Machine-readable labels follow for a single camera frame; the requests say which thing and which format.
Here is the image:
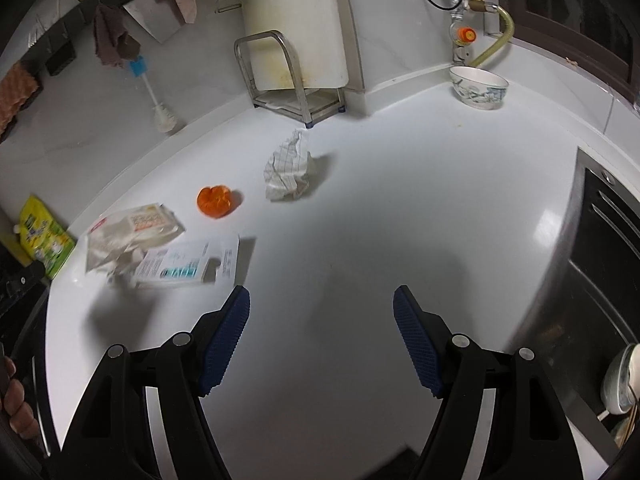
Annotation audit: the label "white cutting board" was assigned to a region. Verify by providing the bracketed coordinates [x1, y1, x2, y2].
[234, 0, 350, 92]

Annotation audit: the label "metal cutting board rack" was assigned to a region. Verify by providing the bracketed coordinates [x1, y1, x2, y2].
[233, 30, 346, 129]

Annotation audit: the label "green yellow pouch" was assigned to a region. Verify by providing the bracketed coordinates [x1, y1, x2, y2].
[18, 194, 76, 281]

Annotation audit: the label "black rail hook box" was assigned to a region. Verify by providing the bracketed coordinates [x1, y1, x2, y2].
[44, 42, 77, 77]

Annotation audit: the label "white bottle brush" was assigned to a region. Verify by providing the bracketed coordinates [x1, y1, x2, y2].
[127, 54, 182, 135]

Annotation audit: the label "black wall rail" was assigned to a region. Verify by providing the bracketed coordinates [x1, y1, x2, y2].
[0, 0, 167, 63]

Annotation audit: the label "brown hanging cloth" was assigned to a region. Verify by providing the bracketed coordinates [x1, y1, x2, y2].
[93, 3, 141, 69]

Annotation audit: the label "person's left hand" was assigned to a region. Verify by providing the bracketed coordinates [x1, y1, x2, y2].
[0, 357, 40, 436]

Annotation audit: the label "steel cleaver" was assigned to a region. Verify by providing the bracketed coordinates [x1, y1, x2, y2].
[122, 0, 186, 45]

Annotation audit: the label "wooden chopsticks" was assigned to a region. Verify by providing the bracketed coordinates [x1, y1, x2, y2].
[612, 400, 640, 452]

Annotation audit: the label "blue patterned ceramic bowl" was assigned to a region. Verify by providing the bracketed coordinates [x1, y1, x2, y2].
[448, 64, 510, 111]

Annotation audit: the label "white wet wipes packet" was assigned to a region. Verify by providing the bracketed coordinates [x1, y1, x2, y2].
[85, 203, 185, 277]

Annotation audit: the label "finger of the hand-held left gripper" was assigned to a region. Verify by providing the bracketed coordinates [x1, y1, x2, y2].
[0, 259, 50, 314]

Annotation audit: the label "white card packaging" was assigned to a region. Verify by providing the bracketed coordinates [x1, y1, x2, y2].
[134, 237, 240, 289]

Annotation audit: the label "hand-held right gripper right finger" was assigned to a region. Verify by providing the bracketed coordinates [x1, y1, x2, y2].
[392, 284, 584, 480]

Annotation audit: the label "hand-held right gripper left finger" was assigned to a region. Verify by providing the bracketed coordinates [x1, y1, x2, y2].
[59, 285, 251, 480]

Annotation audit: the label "orange wavy sponge cloth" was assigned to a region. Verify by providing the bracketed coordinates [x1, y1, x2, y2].
[0, 62, 41, 137]

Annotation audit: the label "black kitchen sink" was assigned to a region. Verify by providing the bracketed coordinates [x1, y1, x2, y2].
[510, 147, 640, 467]

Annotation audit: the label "white paper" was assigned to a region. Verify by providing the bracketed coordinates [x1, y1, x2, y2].
[263, 128, 314, 202]

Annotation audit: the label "yellow gas hose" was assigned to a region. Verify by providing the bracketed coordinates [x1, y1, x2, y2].
[469, 4, 515, 69]

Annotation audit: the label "dark window frame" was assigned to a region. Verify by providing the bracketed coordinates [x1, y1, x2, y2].
[492, 0, 640, 112]

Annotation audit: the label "white bowl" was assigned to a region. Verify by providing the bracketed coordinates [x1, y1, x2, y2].
[599, 342, 640, 416]

